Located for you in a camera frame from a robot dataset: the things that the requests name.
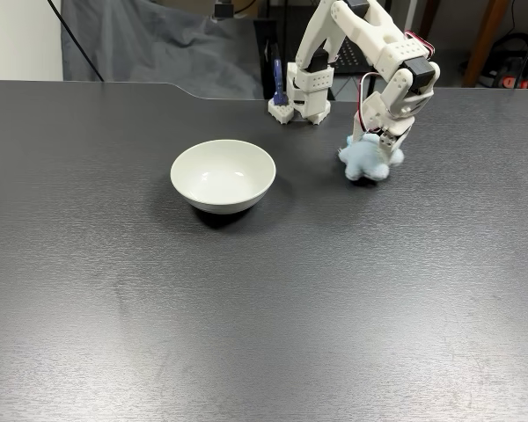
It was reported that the thin brown wooden leg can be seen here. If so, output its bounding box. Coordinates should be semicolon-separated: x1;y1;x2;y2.
416;0;437;41

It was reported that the skyblue plush doll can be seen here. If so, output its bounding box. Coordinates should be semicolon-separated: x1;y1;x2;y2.
335;133;406;183

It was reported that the black upright box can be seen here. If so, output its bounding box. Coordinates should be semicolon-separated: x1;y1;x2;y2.
252;18;280;100

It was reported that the black perforated panel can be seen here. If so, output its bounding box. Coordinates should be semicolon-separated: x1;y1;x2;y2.
333;38;375;75

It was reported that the small black camera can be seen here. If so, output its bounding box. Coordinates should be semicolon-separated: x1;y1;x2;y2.
212;0;238;21

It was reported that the blue table clamp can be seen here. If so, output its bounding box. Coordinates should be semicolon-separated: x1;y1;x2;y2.
271;56;289;107

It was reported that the grey cloth backdrop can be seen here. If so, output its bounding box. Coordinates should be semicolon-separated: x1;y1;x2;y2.
60;0;266;101

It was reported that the red white arm cable bundle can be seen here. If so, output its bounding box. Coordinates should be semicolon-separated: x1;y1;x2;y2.
401;29;437;59

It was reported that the black red vacuum cleaner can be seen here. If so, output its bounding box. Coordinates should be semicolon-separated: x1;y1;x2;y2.
478;31;528;91

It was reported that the thick brown wooden leg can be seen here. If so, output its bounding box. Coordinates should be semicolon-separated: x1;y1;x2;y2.
460;0;512;88

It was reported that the white bowl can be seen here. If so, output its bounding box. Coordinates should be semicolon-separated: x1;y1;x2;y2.
170;139;277;215

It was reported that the red white gripper servo cable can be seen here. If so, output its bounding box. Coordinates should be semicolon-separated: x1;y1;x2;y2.
356;71;380;134

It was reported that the black slanted pole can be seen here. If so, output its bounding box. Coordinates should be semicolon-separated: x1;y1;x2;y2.
46;0;106;83

